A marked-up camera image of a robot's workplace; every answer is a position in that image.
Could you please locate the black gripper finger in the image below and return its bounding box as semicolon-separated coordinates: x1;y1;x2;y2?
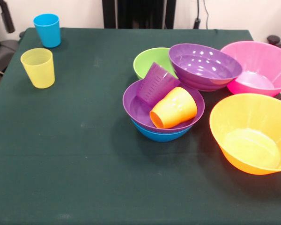
0;0;16;34

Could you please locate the yellow cup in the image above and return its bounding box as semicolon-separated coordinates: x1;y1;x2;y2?
20;47;56;89

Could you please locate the purple bowl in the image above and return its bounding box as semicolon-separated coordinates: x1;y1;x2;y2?
122;79;206;134
168;43;243;92

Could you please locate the purple cup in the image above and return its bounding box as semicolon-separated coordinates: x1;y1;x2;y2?
136;62;181;106

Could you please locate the orange cup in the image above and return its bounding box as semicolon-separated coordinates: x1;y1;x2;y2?
160;86;198;126
149;103;175;129

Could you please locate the black office chair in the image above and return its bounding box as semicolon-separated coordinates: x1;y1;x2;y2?
0;18;22;75
266;35;281;56

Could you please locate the blue cup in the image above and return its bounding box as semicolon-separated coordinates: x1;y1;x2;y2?
33;13;62;49

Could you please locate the dark green table cloth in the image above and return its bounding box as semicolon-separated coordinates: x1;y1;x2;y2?
0;27;281;225

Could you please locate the green bowl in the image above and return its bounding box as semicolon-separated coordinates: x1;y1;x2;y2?
133;47;178;80

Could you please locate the blue bowl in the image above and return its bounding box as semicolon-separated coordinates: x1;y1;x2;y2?
130;117;194;143

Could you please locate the pink bowl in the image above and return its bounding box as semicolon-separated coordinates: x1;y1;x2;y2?
220;41;281;98

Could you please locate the orange bowl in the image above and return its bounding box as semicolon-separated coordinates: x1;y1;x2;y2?
209;93;281;175

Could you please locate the black cable with plug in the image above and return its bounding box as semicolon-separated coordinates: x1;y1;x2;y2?
193;0;209;30

